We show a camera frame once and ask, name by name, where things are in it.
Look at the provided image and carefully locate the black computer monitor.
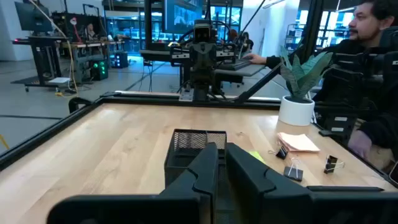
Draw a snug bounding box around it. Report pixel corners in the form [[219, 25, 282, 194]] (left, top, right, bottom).
[[14, 1, 53, 34]]

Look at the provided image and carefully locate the black binder clip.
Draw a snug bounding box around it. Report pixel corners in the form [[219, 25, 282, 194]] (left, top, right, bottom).
[[267, 144, 289, 160], [323, 155, 345, 174], [283, 157, 304, 182]]

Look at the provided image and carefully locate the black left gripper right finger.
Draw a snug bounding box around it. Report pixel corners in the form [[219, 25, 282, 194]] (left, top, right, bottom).
[[225, 142, 398, 224]]

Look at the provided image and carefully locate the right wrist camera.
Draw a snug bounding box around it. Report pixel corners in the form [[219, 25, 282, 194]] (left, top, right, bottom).
[[192, 19, 213, 44]]

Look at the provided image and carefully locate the pink sticky note pad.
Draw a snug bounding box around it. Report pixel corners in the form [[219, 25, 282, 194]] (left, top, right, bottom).
[[276, 132, 321, 153]]

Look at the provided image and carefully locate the black floor box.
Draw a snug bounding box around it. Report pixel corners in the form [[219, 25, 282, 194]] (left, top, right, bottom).
[[113, 51, 129, 68]]

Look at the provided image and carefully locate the black mesh desk organizer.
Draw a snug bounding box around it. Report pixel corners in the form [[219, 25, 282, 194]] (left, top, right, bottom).
[[164, 129, 237, 224]]

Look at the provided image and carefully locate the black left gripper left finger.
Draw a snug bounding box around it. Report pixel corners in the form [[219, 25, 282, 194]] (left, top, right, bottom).
[[46, 142, 220, 224]]

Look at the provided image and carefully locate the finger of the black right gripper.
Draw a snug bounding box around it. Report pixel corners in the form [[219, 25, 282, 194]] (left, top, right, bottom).
[[203, 49, 218, 83], [190, 49, 204, 83]]

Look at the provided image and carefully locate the red desk lamp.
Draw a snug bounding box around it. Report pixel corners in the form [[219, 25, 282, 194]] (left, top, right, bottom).
[[70, 17, 83, 44]]

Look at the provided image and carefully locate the black standing desk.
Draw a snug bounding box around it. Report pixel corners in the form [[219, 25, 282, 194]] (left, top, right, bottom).
[[12, 35, 74, 91]]

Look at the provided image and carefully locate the green plant in white pot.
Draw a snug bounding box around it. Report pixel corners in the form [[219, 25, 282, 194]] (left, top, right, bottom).
[[278, 45, 333, 127]]

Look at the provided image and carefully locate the yellow-green sticky note pad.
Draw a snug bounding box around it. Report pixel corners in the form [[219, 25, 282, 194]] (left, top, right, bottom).
[[248, 151, 267, 164]]

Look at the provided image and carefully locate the black box with green lights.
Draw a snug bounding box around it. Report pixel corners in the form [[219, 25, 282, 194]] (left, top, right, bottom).
[[90, 59, 109, 81]]

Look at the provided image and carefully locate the large display screen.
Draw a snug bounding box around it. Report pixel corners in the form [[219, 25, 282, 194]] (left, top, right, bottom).
[[161, 0, 208, 35]]

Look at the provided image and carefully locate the black keyboard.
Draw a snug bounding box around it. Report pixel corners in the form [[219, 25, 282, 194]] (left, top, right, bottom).
[[217, 58, 253, 71]]

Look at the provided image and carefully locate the person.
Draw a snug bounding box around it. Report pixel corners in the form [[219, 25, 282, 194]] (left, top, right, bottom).
[[239, 30, 254, 54], [85, 23, 96, 40], [245, 0, 398, 175]]

